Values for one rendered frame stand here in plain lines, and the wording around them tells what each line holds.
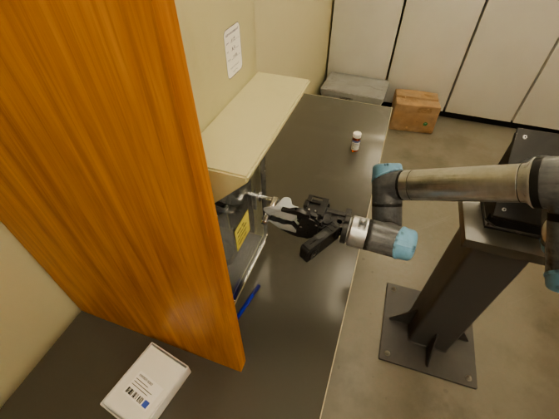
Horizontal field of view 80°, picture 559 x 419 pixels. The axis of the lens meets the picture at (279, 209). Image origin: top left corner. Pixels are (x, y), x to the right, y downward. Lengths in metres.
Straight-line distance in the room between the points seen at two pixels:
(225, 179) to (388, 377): 1.64
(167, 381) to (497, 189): 0.82
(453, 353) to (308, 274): 1.25
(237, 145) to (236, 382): 0.60
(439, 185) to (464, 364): 1.44
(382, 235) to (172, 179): 0.52
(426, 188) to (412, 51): 2.88
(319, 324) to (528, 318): 1.69
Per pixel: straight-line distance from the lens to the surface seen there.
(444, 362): 2.08
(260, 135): 0.54
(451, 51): 3.64
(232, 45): 0.63
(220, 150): 0.51
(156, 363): 0.92
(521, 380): 2.25
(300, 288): 1.01
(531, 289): 2.60
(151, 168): 0.41
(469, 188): 0.78
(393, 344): 2.02
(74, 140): 0.47
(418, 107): 3.43
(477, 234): 1.31
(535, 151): 1.34
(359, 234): 0.78
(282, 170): 1.37
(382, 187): 0.87
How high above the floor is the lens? 1.81
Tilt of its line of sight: 46 degrees down
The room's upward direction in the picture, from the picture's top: straight up
